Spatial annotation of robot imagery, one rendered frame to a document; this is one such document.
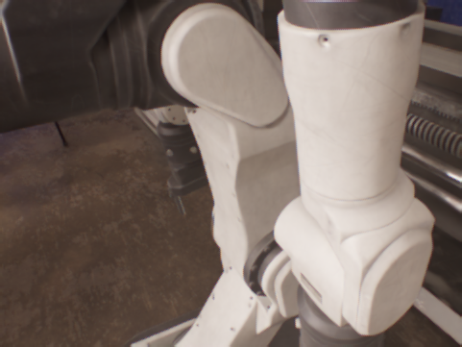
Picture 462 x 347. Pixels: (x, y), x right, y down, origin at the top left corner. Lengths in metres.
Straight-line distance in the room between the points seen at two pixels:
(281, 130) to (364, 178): 0.19
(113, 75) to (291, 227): 0.20
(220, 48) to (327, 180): 0.15
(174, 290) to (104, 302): 0.25
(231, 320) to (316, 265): 0.39
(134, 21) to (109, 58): 0.04
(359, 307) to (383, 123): 0.13
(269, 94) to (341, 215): 0.17
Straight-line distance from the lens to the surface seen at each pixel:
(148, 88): 0.33
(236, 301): 0.66
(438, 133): 0.76
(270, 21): 1.04
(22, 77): 0.31
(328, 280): 0.29
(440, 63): 0.83
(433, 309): 0.82
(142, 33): 0.31
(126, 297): 1.33
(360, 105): 0.18
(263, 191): 0.46
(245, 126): 0.36
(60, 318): 1.35
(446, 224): 0.93
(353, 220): 0.23
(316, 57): 0.17
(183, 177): 0.70
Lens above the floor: 1.02
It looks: 33 degrees down
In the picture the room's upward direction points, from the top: 1 degrees counter-clockwise
